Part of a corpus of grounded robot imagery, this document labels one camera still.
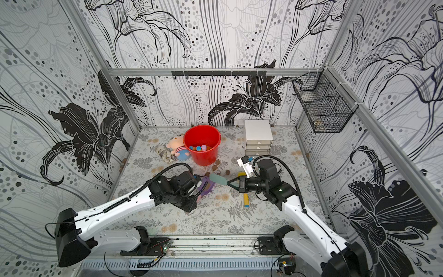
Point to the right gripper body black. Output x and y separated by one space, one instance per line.
241 184

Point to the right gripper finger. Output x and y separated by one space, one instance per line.
234 187
238 179

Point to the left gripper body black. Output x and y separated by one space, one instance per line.
183 200

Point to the green cleaning brush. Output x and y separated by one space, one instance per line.
218 179

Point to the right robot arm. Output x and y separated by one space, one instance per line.
326 251

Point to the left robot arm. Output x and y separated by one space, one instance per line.
79 234

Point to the red plastic bucket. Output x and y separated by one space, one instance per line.
203 141

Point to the plush doll toy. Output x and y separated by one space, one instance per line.
174 150

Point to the white mini drawer cabinet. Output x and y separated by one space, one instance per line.
258 138

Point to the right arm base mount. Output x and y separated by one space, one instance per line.
274 245

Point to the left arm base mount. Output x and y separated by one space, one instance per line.
148 246

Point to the black wire wall basket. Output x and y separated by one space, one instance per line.
319 94

